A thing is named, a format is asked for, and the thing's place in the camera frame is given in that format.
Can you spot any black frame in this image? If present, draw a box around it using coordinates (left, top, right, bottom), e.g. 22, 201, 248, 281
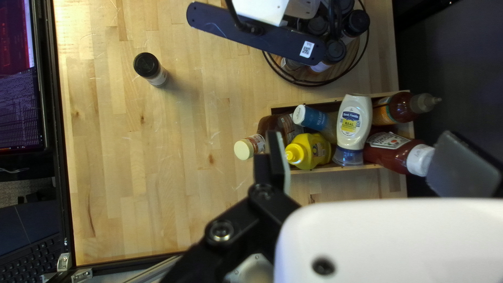
29, 0, 189, 283

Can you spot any brown sauce bottle, cream cap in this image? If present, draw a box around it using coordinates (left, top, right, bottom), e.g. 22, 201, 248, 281
234, 113, 305, 161

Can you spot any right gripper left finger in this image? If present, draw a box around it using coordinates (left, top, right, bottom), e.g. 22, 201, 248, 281
159, 131, 302, 283

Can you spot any black cable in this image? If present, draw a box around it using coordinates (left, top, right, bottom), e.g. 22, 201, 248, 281
226, 0, 264, 35

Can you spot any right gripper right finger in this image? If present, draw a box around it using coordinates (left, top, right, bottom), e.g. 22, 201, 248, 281
426, 131, 503, 198

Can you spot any white mayonnaise squeeze bottle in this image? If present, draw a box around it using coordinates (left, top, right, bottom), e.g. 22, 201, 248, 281
332, 94, 373, 166

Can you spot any blue bottle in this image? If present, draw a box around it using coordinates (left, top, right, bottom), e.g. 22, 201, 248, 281
293, 104, 338, 134

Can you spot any red ketchup bottle, white cap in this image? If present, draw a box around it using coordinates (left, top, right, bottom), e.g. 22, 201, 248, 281
363, 132, 436, 177

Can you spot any round black wire rack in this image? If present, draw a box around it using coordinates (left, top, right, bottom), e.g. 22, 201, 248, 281
261, 0, 370, 88

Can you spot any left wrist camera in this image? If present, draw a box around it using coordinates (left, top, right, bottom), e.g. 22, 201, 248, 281
187, 0, 327, 65

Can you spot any wooden box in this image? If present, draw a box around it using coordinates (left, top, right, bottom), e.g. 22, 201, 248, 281
269, 90, 415, 199

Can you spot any spice jar, black lid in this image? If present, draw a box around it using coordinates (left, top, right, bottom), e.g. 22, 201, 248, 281
308, 16, 330, 37
344, 10, 371, 38
134, 52, 169, 87
310, 39, 347, 73
337, 0, 356, 15

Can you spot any amber hot sauce bottle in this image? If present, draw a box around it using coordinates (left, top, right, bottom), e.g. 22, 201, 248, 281
371, 91, 442, 126

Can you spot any yellow mustard bottle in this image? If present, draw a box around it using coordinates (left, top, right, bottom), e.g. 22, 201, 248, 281
285, 133, 332, 170

